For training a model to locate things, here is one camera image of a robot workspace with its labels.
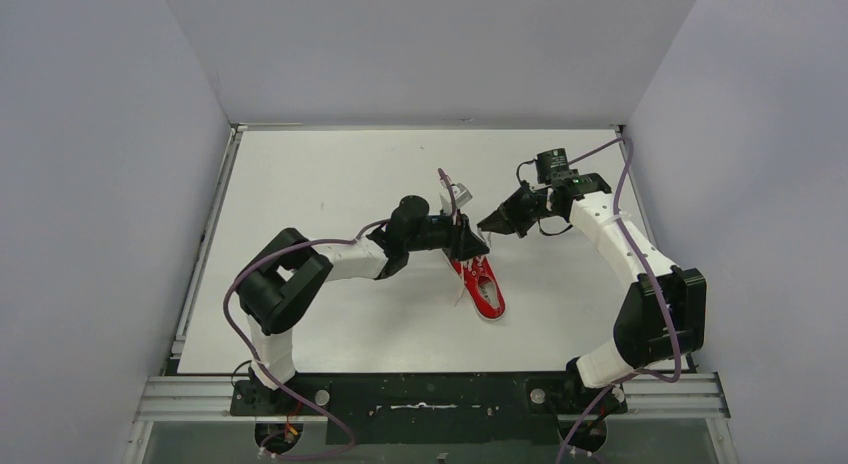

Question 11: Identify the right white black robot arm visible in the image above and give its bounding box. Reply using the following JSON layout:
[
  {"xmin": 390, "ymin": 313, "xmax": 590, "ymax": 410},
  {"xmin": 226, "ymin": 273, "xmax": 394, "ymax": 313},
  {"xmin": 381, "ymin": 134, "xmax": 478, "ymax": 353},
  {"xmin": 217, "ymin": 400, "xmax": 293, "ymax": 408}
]
[{"xmin": 478, "ymin": 149, "xmax": 707, "ymax": 411}]

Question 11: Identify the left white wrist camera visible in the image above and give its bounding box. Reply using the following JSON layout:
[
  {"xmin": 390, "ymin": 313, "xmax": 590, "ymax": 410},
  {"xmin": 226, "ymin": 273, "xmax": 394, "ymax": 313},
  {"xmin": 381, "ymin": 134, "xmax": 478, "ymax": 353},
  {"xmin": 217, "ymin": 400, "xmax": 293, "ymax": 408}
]
[{"xmin": 439, "ymin": 182, "xmax": 473, "ymax": 216}]

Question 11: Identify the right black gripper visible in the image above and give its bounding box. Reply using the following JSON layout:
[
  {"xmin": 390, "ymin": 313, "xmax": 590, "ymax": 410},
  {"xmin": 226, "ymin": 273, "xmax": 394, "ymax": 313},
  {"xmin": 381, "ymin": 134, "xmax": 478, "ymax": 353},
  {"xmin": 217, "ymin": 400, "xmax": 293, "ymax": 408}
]
[{"xmin": 478, "ymin": 180, "xmax": 559, "ymax": 239}]

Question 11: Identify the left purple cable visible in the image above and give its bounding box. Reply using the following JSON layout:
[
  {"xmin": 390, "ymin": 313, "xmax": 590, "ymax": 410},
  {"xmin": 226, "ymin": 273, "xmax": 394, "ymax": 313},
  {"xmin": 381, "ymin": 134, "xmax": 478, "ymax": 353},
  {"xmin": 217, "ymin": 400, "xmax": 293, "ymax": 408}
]
[{"xmin": 222, "ymin": 168, "xmax": 462, "ymax": 462}]

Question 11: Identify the aluminium frame rail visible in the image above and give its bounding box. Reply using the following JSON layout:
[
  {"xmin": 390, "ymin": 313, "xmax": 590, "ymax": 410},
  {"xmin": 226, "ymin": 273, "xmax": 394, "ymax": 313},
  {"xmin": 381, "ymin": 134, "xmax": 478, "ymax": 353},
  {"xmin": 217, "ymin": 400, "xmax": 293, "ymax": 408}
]
[{"xmin": 125, "ymin": 127, "xmax": 727, "ymax": 463}]

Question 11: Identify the white shoelace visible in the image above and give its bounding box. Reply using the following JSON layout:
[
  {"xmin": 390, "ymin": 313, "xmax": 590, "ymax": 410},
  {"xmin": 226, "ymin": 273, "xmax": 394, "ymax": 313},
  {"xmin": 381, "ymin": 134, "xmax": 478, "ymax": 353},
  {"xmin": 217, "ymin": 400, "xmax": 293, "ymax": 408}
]
[{"xmin": 459, "ymin": 256, "xmax": 499, "ymax": 319}]

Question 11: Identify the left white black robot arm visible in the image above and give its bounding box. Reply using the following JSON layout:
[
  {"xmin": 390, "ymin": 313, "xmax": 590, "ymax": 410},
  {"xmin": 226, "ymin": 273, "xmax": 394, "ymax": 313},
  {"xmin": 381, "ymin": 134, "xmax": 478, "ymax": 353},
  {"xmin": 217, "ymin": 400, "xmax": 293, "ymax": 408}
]
[{"xmin": 227, "ymin": 195, "xmax": 505, "ymax": 411}]

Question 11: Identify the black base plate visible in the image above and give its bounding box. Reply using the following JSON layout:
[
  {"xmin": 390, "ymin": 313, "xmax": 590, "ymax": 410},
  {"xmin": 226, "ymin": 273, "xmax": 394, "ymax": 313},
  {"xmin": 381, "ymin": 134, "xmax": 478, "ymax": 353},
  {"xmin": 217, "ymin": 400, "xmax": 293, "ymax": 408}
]
[{"xmin": 229, "ymin": 371, "xmax": 628, "ymax": 448}]

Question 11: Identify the red sneaker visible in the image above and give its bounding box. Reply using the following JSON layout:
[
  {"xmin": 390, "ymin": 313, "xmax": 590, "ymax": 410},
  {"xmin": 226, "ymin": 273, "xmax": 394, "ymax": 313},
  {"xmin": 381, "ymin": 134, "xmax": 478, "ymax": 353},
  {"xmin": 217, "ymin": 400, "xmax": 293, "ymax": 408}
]
[{"xmin": 448, "ymin": 256, "xmax": 506, "ymax": 321}]

